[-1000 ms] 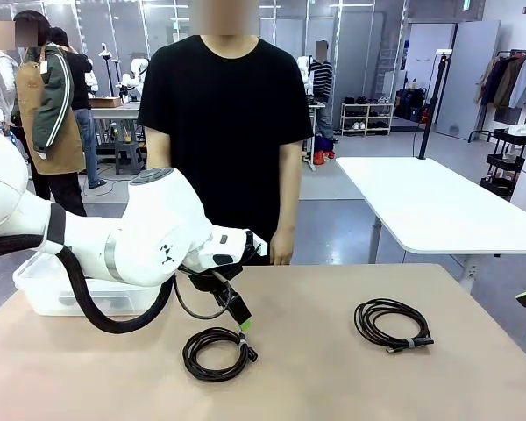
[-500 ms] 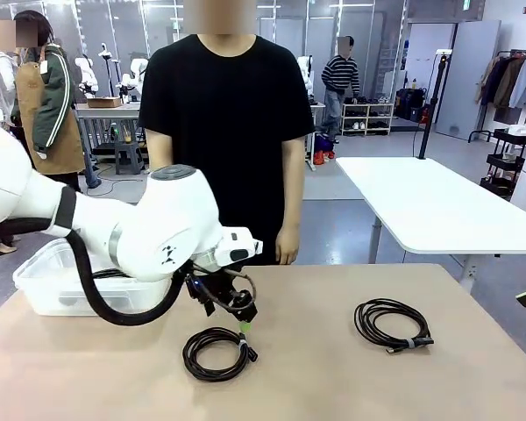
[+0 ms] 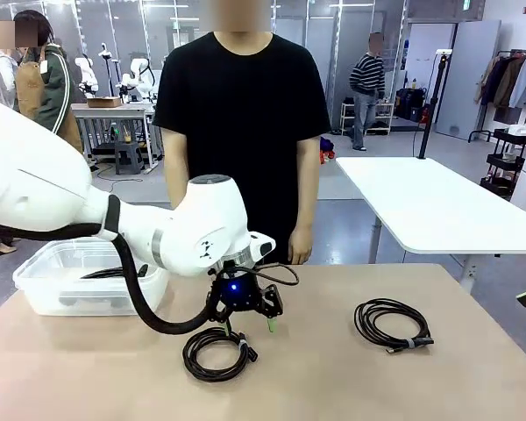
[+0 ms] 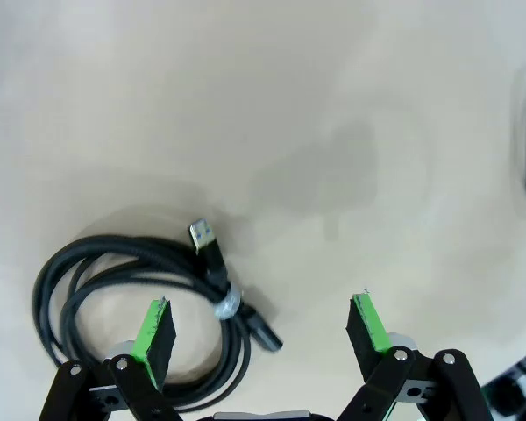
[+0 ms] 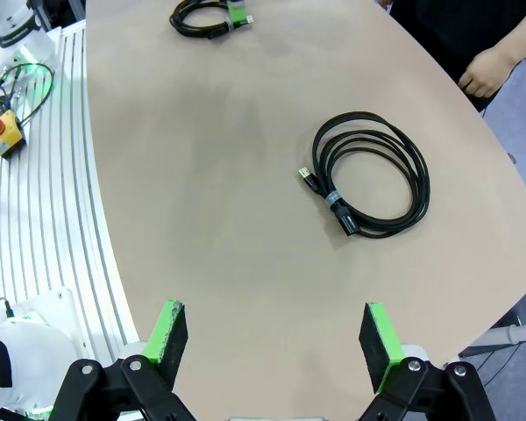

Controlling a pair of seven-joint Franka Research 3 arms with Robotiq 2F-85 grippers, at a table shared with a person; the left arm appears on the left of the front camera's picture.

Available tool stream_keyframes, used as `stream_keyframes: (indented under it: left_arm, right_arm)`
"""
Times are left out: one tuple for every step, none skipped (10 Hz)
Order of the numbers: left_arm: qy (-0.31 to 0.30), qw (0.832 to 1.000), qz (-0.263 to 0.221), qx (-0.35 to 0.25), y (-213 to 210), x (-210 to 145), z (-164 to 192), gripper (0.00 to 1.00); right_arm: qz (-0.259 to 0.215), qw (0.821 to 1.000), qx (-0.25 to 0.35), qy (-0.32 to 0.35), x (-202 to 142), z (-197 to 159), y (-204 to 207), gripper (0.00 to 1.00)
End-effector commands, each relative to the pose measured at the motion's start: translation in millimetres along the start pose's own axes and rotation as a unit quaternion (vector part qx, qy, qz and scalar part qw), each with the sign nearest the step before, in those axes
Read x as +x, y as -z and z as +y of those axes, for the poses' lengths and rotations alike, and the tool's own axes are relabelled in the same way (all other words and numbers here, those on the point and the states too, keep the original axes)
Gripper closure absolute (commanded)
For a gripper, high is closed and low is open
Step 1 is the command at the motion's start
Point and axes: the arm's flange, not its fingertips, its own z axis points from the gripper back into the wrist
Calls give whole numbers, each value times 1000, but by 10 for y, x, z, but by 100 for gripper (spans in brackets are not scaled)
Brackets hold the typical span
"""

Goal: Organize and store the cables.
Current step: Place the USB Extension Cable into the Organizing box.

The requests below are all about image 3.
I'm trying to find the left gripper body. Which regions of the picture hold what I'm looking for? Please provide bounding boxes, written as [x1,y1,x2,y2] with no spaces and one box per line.
[209,261,265,314]

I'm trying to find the black braided USB extension cable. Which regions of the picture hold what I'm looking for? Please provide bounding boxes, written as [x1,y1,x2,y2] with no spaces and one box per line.
[182,328,259,382]

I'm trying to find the black USB cable blue plug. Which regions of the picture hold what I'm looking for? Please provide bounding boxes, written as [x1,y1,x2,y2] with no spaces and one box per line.
[353,298,435,355]

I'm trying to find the black IEC power cable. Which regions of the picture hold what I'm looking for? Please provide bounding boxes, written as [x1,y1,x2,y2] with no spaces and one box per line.
[81,264,149,282]

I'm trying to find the person's left forearm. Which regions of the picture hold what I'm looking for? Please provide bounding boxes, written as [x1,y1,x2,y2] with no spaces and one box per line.
[292,175,320,232]

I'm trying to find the person's right forearm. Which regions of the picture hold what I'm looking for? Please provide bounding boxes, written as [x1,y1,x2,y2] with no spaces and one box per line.
[165,175,190,211]

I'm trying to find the person's left hand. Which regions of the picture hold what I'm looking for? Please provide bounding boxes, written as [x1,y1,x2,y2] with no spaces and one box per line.
[288,225,315,266]

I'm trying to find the black utility cart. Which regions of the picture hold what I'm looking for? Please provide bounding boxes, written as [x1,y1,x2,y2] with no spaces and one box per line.
[480,126,526,201]

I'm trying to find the white table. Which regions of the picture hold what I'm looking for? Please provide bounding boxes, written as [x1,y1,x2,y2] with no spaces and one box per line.
[335,156,526,294]

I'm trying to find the red and blue bag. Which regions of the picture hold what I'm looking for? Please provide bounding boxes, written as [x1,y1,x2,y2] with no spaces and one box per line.
[318,136,337,164]

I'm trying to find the grey step stool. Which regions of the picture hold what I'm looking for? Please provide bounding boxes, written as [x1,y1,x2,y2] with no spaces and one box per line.
[113,140,142,175]

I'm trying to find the person in black t-shirt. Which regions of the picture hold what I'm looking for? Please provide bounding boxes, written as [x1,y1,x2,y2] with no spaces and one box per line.
[151,0,333,266]

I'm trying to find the translucent plastic storage bin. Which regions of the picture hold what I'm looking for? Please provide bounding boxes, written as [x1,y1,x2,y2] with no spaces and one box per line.
[11,238,167,318]

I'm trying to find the clothes rack with coats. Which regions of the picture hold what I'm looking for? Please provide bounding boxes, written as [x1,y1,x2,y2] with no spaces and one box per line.
[466,49,526,144]

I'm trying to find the white shoe rack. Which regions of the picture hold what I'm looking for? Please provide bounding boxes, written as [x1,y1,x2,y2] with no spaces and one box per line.
[339,101,395,137]

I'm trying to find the grey workbench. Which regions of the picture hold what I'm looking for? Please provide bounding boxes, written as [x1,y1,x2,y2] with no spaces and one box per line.
[71,103,163,175]

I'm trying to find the black suitcases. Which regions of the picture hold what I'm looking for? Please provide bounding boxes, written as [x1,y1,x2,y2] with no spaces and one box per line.
[396,87,430,123]

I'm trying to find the cardboard box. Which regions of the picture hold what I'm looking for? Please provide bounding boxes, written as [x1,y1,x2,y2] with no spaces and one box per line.
[86,96,123,109]

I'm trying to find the person in striped sweater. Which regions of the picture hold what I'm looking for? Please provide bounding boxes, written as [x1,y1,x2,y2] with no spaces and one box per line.
[348,31,387,153]

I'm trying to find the person in brown apron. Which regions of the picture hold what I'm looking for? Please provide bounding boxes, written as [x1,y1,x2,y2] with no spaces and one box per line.
[11,9,84,154]

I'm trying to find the person in white top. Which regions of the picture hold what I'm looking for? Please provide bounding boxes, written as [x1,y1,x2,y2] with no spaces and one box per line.
[0,21,18,109]

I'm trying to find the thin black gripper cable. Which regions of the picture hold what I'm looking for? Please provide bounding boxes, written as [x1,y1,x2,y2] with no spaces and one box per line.
[225,261,300,286]

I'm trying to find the black corrugated cable hose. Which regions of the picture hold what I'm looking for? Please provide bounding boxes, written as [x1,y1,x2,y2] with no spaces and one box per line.
[0,194,223,338]

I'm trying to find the black camera pole stand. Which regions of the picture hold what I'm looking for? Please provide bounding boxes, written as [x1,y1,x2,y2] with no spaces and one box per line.
[416,49,452,160]

